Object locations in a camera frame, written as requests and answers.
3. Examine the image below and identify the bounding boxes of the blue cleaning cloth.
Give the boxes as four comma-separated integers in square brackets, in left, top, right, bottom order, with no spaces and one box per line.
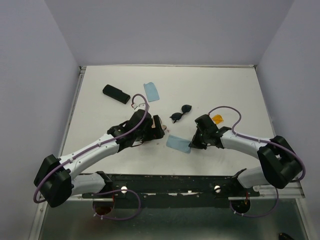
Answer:
[166,134,191,154]
[143,82,160,102]

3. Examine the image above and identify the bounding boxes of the plaid glasses case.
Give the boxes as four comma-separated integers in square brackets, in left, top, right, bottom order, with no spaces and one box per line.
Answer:
[152,118,167,131]

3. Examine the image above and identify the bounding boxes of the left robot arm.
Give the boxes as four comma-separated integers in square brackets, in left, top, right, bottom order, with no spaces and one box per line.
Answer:
[33,109,165,208]

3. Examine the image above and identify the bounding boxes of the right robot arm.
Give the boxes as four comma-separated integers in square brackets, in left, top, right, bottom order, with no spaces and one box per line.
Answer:
[189,114,305,196]

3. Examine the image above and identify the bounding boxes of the orange sunglasses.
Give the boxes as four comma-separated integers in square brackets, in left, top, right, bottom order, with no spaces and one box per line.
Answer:
[211,114,224,125]

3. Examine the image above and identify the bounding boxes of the black round sunglasses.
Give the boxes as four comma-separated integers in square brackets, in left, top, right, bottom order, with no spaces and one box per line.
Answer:
[169,104,192,124]

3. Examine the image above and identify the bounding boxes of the black glasses case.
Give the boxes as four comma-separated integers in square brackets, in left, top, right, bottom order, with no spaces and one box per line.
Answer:
[102,84,131,104]

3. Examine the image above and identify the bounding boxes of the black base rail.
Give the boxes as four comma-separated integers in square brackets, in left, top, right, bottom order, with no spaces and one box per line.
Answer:
[51,171,261,210]

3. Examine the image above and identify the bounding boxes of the aluminium frame rail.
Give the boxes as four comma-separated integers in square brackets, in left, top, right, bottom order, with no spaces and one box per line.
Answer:
[228,184,306,201]

